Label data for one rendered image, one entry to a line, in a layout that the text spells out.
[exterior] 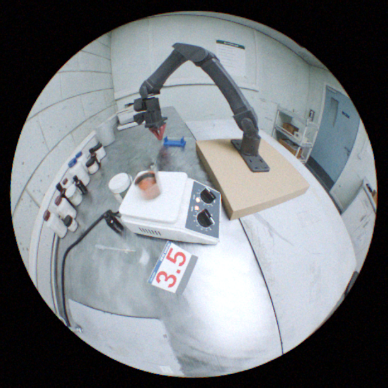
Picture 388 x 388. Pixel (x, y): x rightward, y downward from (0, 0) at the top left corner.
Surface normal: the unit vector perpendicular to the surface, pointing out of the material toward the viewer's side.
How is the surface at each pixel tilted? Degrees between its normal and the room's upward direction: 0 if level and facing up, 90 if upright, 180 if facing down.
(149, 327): 0
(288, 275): 0
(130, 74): 90
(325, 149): 90
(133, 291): 0
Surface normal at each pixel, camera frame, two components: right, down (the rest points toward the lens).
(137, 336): -0.04, -0.65
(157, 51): 0.23, 0.73
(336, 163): -0.97, 0.20
